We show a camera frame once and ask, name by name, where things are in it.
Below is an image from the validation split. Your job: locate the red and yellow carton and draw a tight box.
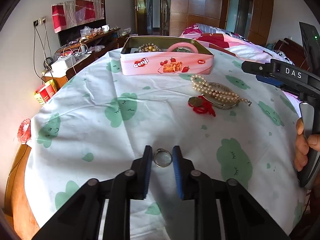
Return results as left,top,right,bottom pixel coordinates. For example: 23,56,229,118
34,79,57,105

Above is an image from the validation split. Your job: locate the pearl necklace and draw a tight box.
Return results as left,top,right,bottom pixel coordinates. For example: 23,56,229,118
190,74,252,107

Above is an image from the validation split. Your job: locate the frosted glass door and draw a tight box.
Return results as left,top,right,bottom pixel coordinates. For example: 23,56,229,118
226,0,254,39

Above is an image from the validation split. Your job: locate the black television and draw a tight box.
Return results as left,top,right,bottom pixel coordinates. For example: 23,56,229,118
58,0,107,47

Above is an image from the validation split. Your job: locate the silver oval compact mirror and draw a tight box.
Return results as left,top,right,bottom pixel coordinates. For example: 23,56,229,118
202,82,242,110

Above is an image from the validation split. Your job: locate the brown wooden wardrobe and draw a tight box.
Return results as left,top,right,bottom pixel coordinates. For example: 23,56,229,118
134,0,274,47

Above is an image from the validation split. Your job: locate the red patchwork television cover cloth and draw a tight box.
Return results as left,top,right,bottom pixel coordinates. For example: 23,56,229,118
52,0,105,33

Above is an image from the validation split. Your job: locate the brown bead bracelet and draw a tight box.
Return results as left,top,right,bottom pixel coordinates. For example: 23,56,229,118
138,43,163,53

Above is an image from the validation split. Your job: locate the pink and green bangle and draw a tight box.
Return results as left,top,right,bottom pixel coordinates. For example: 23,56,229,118
167,42,199,55

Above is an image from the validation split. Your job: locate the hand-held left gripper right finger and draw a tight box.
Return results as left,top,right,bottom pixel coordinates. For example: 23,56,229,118
172,145,292,240

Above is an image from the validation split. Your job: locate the wooden bed headboard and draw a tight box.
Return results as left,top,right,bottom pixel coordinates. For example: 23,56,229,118
274,38,307,63

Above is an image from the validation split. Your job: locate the white charger cable tangle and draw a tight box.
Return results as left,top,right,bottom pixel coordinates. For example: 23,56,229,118
61,44,92,58

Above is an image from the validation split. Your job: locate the brown wooden door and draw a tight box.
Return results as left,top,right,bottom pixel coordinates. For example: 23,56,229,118
135,0,148,35

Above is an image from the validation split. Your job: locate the red knot coin charm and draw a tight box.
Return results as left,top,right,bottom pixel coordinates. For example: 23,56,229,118
188,95,217,117

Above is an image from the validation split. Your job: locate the patchwork quilt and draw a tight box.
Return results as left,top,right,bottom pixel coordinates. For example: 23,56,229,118
180,23,303,117

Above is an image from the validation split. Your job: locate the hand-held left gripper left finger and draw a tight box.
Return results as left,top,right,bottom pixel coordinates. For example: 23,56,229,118
32,145,153,240

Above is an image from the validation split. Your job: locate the hanging power cable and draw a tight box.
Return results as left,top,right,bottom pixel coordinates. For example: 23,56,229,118
44,26,54,67
34,26,43,78

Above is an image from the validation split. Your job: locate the white cardboard box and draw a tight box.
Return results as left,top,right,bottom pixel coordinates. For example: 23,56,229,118
51,56,77,71

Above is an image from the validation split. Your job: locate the silver ring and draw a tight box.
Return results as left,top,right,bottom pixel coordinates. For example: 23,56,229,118
153,148,172,168

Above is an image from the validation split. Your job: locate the clear plastic bag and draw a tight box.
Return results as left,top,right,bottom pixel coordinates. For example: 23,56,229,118
80,26,93,38

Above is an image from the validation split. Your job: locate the person's right hand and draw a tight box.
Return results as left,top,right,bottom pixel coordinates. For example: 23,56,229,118
294,117,320,172

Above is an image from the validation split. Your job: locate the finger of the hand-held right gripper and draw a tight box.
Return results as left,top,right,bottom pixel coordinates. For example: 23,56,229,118
241,60,274,78
255,75,284,88

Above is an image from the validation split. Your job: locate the pink biscuit tin box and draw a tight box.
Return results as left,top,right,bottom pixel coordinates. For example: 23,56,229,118
120,36,214,76

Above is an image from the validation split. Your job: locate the white cloud print tablecloth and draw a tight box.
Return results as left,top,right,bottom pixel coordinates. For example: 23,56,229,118
25,45,307,235

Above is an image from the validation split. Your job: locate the dark wooden television cabinet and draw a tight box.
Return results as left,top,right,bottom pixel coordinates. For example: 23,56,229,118
41,27,132,90

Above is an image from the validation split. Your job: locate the red patterned plastic wrapper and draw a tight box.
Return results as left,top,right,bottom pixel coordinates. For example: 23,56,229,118
17,119,32,144

